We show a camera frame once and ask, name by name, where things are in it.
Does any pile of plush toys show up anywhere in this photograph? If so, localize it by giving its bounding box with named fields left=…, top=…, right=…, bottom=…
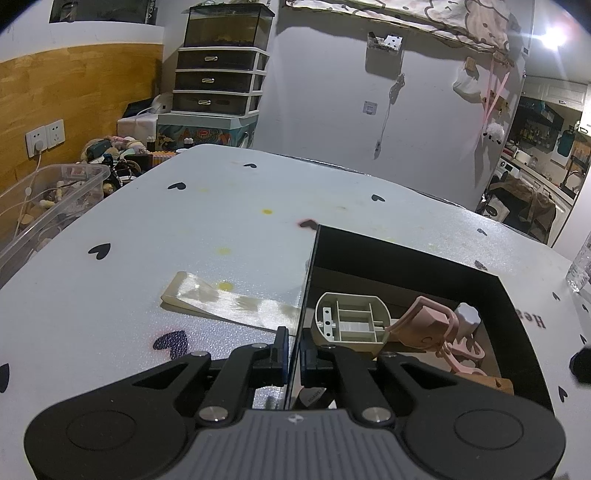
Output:
left=80, top=135, right=154, bottom=191

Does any ceiling light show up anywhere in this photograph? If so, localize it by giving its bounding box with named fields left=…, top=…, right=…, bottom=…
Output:
left=537, top=22, right=572, bottom=52

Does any glass fish tank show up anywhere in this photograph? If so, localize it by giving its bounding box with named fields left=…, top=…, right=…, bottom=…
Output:
left=183, top=4, right=276, bottom=49

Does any hanging white bag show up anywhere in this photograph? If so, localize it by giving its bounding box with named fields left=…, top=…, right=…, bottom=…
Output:
left=452, top=66, right=481, bottom=103

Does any brown wooden piece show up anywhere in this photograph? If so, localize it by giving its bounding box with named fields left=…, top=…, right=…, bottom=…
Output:
left=462, top=374, right=515, bottom=397

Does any cream satin ribbon strip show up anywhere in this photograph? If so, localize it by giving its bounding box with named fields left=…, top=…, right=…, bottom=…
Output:
left=159, top=271, right=304, bottom=331

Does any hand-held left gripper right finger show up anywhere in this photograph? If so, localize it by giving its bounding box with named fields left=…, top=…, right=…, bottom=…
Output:
left=299, top=335, right=463, bottom=425

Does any wall mounted bracket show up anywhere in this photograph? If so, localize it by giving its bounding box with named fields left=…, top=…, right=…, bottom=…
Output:
left=366, top=31, right=406, bottom=53

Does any dark wall shelf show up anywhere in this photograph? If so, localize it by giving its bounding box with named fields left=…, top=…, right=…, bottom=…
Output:
left=49, top=0, right=158, bottom=24

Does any white wall outlet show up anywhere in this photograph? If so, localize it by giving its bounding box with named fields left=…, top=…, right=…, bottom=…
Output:
left=45, top=119, right=66, bottom=148
left=25, top=127, right=47, bottom=158

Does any white power cable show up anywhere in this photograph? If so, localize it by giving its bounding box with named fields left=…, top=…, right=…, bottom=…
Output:
left=0, top=143, right=47, bottom=245

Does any pink eyelash curler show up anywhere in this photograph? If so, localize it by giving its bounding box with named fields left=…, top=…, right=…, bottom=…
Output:
left=385, top=295, right=488, bottom=377

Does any black cardboard box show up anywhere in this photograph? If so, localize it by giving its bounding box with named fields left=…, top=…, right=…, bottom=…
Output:
left=283, top=224, right=556, bottom=417

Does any dark round object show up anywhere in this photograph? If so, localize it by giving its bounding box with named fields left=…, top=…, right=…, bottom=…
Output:
left=568, top=345, right=591, bottom=385

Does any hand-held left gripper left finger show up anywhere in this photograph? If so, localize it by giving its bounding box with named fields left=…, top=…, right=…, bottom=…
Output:
left=131, top=326, right=290, bottom=426

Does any white charger plug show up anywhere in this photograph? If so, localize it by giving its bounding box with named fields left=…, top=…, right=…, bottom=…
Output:
left=299, top=385, right=334, bottom=410

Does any pink hanging ribbon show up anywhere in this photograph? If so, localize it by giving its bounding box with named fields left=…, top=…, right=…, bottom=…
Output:
left=479, top=68, right=511, bottom=140

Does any painted patterned cabinet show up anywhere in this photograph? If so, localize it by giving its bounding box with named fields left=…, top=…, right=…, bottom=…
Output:
left=156, top=112, right=260, bottom=150

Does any hanging grey cable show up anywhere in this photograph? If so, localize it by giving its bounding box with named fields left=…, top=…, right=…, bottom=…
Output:
left=372, top=73, right=406, bottom=160

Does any brown draped cloth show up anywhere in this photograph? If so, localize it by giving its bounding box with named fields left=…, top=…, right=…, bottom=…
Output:
left=488, top=177, right=557, bottom=241

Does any teal hanging bag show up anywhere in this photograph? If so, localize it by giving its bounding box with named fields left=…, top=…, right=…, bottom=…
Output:
left=556, top=128, right=576, bottom=158

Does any clear plastic storage bin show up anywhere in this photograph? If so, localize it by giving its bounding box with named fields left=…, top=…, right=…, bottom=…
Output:
left=0, top=163, right=112, bottom=288

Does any clear glass cup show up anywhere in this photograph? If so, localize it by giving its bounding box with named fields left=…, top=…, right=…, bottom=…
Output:
left=566, top=231, right=591, bottom=294

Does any cartoon printed cloth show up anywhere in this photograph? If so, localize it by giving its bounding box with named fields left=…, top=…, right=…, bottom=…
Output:
left=285, top=0, right=516, bottom=53

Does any grey plastic shell part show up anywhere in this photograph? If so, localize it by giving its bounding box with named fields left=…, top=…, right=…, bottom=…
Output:
left=314, top=291, right=394, bottom=357

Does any white box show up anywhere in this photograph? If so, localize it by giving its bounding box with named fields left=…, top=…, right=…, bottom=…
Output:
left=117, top=115, right=160, bottom=149

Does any white plastic drawer unit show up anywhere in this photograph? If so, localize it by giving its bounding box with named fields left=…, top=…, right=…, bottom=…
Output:
left=171, top=46, right=270, bottom=116

